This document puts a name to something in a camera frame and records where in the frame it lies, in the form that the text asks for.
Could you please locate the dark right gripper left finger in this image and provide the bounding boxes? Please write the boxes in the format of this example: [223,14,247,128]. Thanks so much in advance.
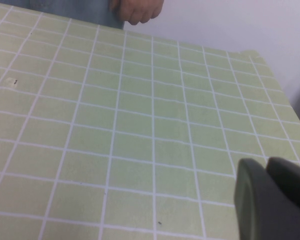
[233,157,300,240]

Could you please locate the person's left hand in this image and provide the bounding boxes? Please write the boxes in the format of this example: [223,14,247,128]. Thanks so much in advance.
[109,0,165,27]

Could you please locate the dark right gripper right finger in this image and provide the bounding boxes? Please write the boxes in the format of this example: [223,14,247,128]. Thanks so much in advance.
[265,156,300,216]

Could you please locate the green checked tablecloth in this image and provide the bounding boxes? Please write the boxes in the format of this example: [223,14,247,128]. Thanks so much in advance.
[0,2,300,240]

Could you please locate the blue jeans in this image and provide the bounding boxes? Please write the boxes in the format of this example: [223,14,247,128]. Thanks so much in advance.
[0,0,125,31]

